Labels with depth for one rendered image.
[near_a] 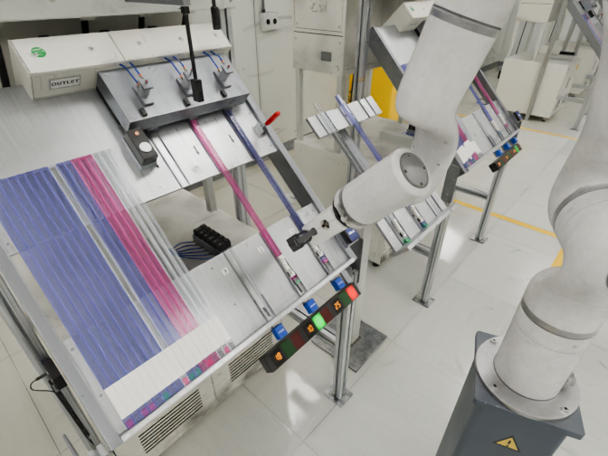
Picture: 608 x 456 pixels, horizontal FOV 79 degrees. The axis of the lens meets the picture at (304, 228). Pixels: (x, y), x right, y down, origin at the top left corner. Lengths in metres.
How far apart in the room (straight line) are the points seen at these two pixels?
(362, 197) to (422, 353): 1.27
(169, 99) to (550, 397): 1.01
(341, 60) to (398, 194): 1.33
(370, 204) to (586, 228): 0.30
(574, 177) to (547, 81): 4.49
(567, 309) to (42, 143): 1.00
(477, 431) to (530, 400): 0.14
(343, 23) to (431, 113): 1.32
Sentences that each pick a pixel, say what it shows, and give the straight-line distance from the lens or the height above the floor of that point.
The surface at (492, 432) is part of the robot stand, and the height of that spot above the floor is 0.60.
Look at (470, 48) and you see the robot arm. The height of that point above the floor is 1.31.
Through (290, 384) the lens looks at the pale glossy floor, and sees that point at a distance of 1.65.
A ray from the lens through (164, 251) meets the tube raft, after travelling 0.84.
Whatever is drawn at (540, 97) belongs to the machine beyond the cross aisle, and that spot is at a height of 0.27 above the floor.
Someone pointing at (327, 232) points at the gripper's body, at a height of 0.98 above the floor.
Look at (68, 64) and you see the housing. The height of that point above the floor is 1.23.
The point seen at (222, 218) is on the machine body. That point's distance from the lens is 1.45.
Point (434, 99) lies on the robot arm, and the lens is 0.55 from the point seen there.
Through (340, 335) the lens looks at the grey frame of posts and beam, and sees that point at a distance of 1.34.
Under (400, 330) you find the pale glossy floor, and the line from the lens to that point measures 1.87.
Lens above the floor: 1.37
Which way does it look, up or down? 34 degrees down
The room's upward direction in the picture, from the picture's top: straight up
